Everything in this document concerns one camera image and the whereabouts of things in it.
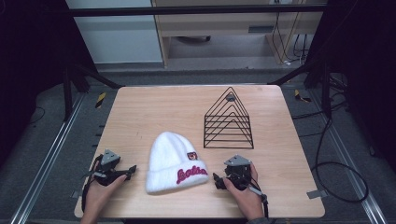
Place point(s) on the person's left hand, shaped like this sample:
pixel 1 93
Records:
pixel 98 199

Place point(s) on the yellow black striped tape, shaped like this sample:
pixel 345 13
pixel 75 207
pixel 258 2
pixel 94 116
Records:
pixel 300 97
pixel 100 100

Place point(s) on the grey tape piece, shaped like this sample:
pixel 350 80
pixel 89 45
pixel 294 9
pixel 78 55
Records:
pixel 317 194
pixel 76 194

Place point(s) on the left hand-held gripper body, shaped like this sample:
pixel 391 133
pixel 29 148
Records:
pixel 109 158

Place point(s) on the white cabinet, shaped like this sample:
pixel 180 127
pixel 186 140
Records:
pixel 118 37

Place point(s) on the white knitted beanie hat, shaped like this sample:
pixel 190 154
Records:
pixel 172 161

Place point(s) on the person's right hand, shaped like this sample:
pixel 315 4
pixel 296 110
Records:
pixel 247 202

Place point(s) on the black horizontal frame bar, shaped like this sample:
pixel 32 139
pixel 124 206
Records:
pixel 186 11

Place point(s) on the black curtain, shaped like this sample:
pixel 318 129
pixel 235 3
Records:
pixel 28 62
pixel 367 62

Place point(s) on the small grey round disc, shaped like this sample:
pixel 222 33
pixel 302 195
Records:
pixel 230 98

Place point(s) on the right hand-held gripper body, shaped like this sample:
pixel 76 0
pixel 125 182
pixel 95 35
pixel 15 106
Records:
pixel 238 169

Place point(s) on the light wooden desk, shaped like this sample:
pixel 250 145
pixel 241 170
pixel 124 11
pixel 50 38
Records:
pixel 218 23

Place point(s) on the black metal frame stand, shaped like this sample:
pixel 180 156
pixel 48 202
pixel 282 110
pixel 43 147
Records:
pixel 325 90
pixel 67 93

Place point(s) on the aluminium floor rail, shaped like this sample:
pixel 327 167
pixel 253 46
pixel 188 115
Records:
pixel 46 161
pixel 351 174

